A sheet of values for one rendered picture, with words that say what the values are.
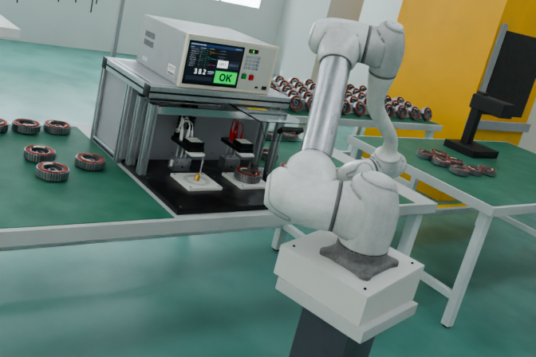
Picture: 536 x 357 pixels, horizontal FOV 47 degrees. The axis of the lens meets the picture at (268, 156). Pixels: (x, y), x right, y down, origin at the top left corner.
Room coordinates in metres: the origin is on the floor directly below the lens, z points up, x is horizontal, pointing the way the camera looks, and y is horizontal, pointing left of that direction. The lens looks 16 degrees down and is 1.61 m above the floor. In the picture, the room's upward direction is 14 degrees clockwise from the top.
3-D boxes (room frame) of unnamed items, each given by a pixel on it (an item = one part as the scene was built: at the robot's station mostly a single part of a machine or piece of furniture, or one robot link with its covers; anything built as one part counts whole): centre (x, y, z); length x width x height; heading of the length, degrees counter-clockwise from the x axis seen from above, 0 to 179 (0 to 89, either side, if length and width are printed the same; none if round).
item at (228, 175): (2.43, 0.06, 0.78); 0.15 x 0.15 x 0.01; 40
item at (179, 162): (2.38, 0.34, 0.80); 0.08 x 0.05 x 0.06; 130
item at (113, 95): (2.44, 0.66, 0.91); 0.28 x 0.03 x 0.32; 40
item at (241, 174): (2.43, 0.06, 0.80); 0.11 x 0.11 x 0.04
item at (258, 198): (2.36, 0.16, 0.76); 0.64 x 0.47 x 0.02; 130
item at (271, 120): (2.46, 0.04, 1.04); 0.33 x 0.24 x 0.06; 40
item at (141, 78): (2.59, 0.36, 1.09); 0.68 x 0.44 x 0.05; 130
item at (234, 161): (2.54, 0.16, 0.80); 0.08 x 0.05 x 0.06; 130
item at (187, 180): (2.27, 0.25, 0.78); 0.15 x 0.15 x 0.01; 40
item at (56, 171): (2.04, 0.72, 0.77); 0.11 x 0.11 x 0.04
